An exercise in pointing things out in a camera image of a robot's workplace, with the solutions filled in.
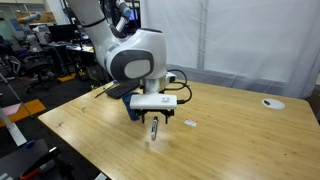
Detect blue cup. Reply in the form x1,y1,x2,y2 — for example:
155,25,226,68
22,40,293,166
122,92,140,121

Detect black silver marker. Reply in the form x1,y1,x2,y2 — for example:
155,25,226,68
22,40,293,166
151,116,158,141

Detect black office chair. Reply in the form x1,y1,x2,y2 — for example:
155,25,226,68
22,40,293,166
9,54,56,93

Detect black camera cable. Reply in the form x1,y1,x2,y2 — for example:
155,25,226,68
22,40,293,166
163,69,193,105

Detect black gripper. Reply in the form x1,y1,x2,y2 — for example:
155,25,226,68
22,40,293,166
135,109,175,124

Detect white curtain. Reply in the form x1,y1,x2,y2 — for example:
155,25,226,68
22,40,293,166
140,0,320,99

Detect black pen on table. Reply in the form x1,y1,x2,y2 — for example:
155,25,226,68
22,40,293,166
94,84,117,98

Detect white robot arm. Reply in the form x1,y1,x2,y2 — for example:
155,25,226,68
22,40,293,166
67,0,177,120

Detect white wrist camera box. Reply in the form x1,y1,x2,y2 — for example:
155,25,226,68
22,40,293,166
130,94,177,109

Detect orange handled clamp foreground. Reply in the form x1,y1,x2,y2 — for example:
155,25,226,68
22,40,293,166
19,147,60,180

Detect red white sticker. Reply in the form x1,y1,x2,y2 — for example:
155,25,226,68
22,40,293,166
184,119,198,127

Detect white round cable grommet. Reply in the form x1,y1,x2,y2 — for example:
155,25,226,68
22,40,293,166
262,98,285,110

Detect black keyboard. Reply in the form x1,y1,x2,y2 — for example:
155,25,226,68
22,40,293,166
106,80,140,99

